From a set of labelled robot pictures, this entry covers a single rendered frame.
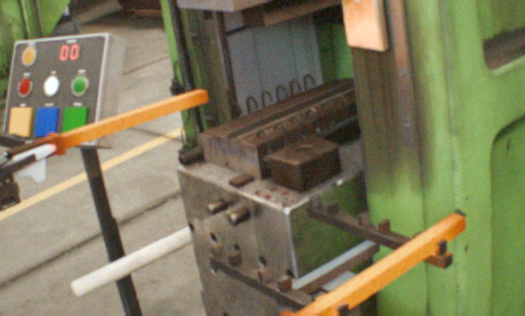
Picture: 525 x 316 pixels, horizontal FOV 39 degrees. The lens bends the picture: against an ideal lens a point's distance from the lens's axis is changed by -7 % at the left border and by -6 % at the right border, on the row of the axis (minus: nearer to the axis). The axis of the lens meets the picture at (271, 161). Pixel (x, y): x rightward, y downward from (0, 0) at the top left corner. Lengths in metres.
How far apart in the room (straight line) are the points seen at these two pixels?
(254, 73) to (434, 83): 0.63
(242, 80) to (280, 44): 0.14
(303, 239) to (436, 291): 0.30
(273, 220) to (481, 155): 0.42
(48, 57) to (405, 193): 1.01
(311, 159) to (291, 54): 0.50
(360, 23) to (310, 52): 0.59
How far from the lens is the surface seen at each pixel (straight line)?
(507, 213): 1.69
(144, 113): 1.46
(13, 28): 6.40
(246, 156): 1.61
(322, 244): 1.56
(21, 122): 2.05
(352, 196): 1.58
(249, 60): 1.87
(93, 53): 1.93
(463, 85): 1.36
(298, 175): 1.50
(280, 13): 1.62
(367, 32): 1.41
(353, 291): 1.07
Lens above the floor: 1.55
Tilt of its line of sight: 22 degrees down
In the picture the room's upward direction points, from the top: 9 degrees counter-clockwise
